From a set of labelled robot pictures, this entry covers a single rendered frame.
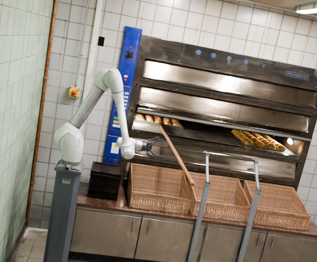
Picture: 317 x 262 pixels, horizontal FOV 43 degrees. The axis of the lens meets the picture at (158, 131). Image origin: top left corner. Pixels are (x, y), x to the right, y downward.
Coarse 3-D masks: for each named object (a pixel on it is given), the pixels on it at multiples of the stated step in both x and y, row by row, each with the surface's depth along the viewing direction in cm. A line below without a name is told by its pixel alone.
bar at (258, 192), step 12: (156, 144) 366; (228, 156) 376; (240, 156) 379; (204, 192) 357; (204, 204) 360; (252, 204) 368; (252, 216) 368; (192, 240) 369; (192, 252) 370; (240, 252) 378
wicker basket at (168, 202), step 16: (144, 176) 404; (160, 176) 407; (176, 176) 411; (128, 192) 384; (144, 192) 404; (160, 192) 407; (176, 192) 410; (144, 208) 366; (160, 208) 368; (176, 208) 370
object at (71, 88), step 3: (72, 87) 376; (75, 87) 376; (78, 87) 380; (69, 90) 376; (72, 90) 376; (75, 90) 377; (78, 90) 377; (69, 93) 376; (78, 93) 377; (69, 96) 377; (72, 96) 377; (75, 96) 378; (78, 96) 378
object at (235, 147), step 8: (152, 136) 402; (160, 136) 403; (168, 136) 404; (176, 136) 409; (200, 144) 410; (208, 144) 411; (216, 144) 412; (224, 144) 416; (248, 152) 418; (256, 152) 418; (264, 152) 419; (272, 152) 422
